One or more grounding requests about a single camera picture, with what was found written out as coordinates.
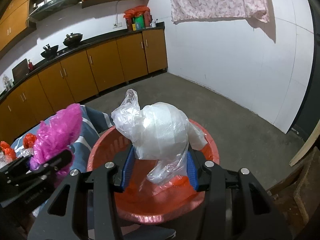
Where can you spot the wall power socket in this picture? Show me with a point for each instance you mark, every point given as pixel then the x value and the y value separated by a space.
pixel 117 25

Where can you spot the clear white plastic bag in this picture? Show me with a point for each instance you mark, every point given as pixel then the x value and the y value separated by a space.
pixel 159 132

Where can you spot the small red bottle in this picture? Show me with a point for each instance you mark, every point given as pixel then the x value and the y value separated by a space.
pixel 30 66

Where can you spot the wooden stool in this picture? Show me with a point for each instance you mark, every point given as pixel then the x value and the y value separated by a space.
pixel 297 196

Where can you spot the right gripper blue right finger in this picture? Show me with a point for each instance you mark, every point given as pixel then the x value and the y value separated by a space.
pixel 192 171

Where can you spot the orange plastic bag right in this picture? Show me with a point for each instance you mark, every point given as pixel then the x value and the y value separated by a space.
pixel 29 140

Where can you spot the black wok with lid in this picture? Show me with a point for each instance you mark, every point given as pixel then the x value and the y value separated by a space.
pixel 72 40

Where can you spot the red plastic trash basket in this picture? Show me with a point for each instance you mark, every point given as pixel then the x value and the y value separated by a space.
pixel 142 201

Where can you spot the black wok with utensils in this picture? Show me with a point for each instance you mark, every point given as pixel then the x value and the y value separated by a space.
pixel 49 52

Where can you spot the red bag on counter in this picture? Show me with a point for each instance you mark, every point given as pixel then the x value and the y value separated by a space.
pixel 136 11

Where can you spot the green box on counter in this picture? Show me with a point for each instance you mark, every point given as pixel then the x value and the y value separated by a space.
pixel 138 22

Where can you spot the black range hood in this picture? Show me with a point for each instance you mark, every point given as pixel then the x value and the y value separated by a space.
pixel 50 8

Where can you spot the blue white striped tablecloth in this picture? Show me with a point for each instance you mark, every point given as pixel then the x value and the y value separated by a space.
pixel 93 123

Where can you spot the dark cutting board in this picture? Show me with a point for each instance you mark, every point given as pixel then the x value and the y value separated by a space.
pixel 20 71

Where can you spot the orange lower kitchen cabinets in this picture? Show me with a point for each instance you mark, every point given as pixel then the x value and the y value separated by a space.
pixel 77 75

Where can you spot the orange plastic bag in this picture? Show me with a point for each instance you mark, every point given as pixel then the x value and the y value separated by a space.
pixel 9 153
pixel 29 140

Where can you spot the orange plastic bag top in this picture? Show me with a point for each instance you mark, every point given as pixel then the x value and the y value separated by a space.
pixel 9 153

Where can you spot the magenta plastic bag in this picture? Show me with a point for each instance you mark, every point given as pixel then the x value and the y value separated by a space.
pixel 62 130

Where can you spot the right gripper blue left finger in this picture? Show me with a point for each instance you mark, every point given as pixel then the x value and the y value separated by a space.
pixel 126 171

